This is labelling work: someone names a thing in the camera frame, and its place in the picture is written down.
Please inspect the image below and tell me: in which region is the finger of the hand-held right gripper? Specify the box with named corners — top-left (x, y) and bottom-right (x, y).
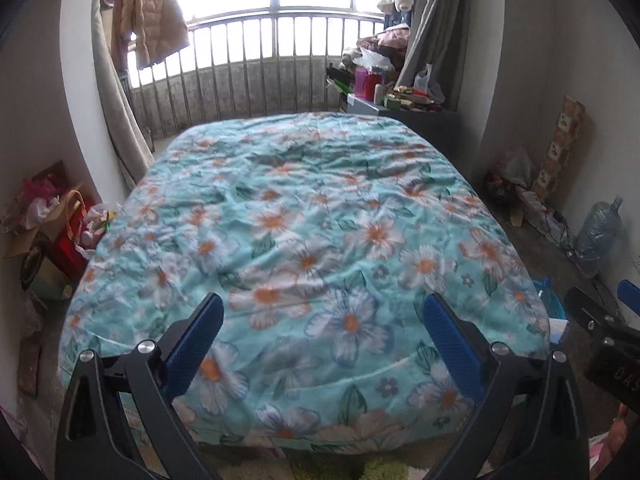
top-left (565, 285), bottom-right (619, 335)
top-left (616, 279), bottom-right (640, 317)

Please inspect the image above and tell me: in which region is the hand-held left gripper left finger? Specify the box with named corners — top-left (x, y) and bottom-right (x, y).
top-left (56, 292), bottom-right (225, 480)

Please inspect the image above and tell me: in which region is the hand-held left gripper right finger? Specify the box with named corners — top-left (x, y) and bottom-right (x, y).
top-left (421, 292), bottom-right (590, 480)

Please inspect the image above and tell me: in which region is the blue plastic mesh basket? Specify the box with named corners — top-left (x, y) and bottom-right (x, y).
top-left (532, 277), bottom-right (570, 348)

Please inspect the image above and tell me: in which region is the large blue water jug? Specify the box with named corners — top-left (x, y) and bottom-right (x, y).
top-left (575, 196), bottom-right (625, 278)

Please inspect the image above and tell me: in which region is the pink white cloth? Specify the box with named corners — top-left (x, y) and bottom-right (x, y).
top-left (589, 402), bottom-right (632, 480)

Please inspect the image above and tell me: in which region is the black box with clutter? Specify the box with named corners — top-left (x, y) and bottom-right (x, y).
top-left (485, 170), bottom-right (519, 204)

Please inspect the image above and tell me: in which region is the plush toy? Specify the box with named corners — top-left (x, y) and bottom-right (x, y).
top-left (80, 202), bottom-right (121, 261)

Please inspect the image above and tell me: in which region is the teal box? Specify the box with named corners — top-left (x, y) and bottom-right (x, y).
top-left (22, 255), bottom-right (76, 302)

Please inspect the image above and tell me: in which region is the white plastic bag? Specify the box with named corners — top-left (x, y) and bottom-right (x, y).
top-left (495, 147), bottom-right (534, 191)

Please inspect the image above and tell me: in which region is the tall patterned box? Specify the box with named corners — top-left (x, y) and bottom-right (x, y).
top-left (531, 95), bottom-right (586, 198)

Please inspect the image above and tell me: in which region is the cream green fleece blanket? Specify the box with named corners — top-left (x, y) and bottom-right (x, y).
top-left (125, 440), bottom-right (441, 480)

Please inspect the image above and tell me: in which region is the floral teal blanket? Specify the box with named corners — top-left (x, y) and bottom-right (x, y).
top-left (57, 111), bottom-right (551, 453)

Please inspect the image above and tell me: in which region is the cardboard box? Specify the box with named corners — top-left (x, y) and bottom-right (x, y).
top-left (5, 225), bottom-right (42, 262)

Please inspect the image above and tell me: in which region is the pink crumpled bag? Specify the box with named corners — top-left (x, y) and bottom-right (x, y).
top-left (20, 162), bottom-right (71, 226)

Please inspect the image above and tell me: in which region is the dark cabinet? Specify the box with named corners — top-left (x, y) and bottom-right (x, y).
top-left (345, 94), bottom-right (463, 161)

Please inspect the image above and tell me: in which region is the beige curtain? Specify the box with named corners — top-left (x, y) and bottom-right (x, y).
top-left (90, 0), bottom-right (156, 191)

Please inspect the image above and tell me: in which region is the pile of small boxes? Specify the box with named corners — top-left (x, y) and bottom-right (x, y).
top-left (382, 85), bottom-right (446, 112)

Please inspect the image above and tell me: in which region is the translucent plastic bag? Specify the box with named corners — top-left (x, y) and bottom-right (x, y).
top-left (412, 62), bottom-right (446, 106)

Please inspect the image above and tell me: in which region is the metal window railing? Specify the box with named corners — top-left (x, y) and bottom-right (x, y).
top-left (125, 7), bottom-right (386, 141)

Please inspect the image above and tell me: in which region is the black green box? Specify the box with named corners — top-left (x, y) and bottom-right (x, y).
top-left (325, 65), bottom-right (352, 97)

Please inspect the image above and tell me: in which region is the grey curtain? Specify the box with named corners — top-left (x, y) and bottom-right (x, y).
top-left (395, 0), bottom-right (473, 111)

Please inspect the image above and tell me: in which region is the pile of clothes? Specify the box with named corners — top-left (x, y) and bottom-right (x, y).
top-left (342, 25), bottom-right (413, 68)

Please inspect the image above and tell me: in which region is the beige puffer jacket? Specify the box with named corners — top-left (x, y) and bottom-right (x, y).
top-left (111, 0), bottom-right (191, 71)

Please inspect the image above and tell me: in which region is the black cable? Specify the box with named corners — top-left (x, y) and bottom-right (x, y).
top-left (550, 212), bottom-right (601, 262)

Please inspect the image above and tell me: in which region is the tan paper bag with handles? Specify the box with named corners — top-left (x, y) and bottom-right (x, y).
top-left (37, 189), bottom-right (86, 243)

